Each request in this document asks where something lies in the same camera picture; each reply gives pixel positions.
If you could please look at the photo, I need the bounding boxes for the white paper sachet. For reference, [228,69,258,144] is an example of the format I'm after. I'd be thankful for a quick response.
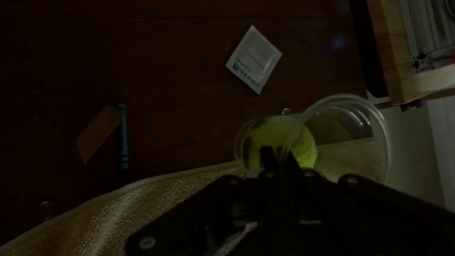
[225,24,285,96]

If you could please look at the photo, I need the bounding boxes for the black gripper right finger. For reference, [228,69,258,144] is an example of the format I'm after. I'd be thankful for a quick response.
[277,149,299,177]

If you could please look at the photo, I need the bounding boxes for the green tennis ball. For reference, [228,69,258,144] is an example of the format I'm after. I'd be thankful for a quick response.
[243,116,320,173]

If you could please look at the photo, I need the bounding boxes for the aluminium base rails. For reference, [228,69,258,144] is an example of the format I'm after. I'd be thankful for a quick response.
[397,0,455,72]

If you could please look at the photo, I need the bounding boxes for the beige towel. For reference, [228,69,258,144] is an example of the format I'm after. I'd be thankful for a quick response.
[0,139,395,256]

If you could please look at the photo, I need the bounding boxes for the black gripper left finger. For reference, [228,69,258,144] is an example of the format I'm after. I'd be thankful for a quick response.
[258,143,280,177]

